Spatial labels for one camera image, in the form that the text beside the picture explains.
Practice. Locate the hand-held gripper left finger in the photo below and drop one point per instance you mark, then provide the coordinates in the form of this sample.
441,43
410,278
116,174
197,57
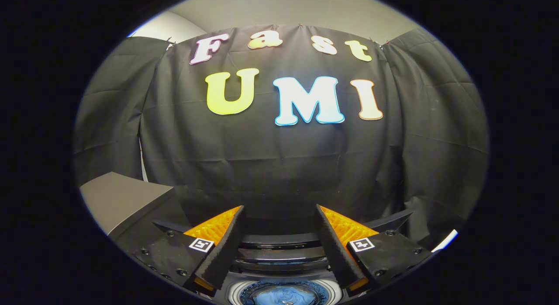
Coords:
222,248

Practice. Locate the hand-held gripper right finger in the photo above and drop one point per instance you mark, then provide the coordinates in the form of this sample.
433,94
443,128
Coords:
334,248

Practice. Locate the light blue polo shirt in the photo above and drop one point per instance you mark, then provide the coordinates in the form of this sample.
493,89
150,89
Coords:
279,296

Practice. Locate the black backdrop cloth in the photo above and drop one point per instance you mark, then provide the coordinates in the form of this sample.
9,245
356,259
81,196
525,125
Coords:
279,165

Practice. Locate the white sheet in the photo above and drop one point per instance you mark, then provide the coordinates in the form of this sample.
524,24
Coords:
445,240

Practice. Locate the grey cabinet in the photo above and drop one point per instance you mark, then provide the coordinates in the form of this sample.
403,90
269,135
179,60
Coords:
118,195

